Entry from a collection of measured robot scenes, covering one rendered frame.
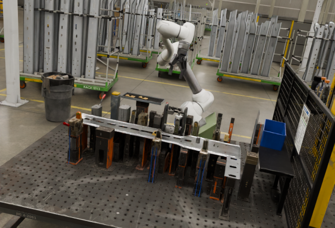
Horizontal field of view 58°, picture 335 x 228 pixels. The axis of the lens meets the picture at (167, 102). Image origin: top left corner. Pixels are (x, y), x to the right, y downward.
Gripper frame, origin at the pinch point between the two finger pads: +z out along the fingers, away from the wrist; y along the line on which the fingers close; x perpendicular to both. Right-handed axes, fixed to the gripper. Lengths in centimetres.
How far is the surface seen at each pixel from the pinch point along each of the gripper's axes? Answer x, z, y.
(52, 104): -283, 76, -67
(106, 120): -46, 50, 16
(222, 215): 65, 83, -8
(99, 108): -60, 43, 15
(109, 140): -21, 61, 28
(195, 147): 29, 48, -10
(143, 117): -23.1, 39.4, -2.2
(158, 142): 13, 51, 13
